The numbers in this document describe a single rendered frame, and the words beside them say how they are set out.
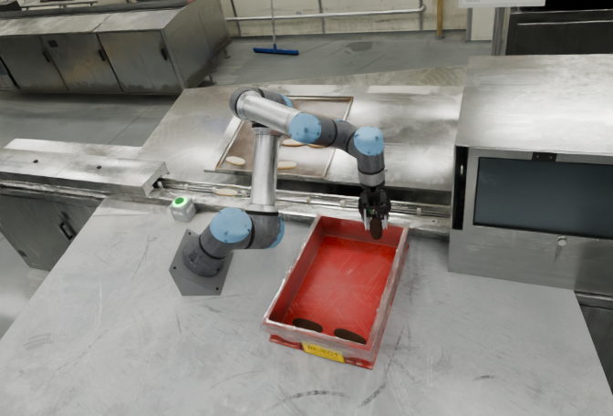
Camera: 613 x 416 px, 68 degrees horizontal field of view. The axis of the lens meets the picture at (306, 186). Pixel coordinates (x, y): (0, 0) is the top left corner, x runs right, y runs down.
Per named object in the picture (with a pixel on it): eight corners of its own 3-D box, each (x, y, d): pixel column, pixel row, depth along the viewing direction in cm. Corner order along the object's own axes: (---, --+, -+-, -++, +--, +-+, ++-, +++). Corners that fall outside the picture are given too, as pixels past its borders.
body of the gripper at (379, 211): (362, 223, 131) (358, 192, 124) (361, 203, 138) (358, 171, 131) (389, 221, 130) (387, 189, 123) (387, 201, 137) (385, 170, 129)
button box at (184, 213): (175, 226, 187) (166, 206, 180) (185, 213, 193) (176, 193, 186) (192, 229, 184) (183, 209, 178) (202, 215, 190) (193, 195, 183)
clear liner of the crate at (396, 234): (264, 343, 133) (256, 324, 127) (321, 229, 167) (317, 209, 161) (375, 375, 120) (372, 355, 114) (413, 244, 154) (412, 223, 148)
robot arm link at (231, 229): (195, 226, 149) (214, 202, 142) (231, 226, 158) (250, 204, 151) (204, 258, 144) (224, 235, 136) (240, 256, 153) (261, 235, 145)
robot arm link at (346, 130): (320, 112, 126) (345, 126, 118) (348, 119, 133) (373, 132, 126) (310, 139, 128) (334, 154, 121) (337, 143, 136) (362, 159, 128)
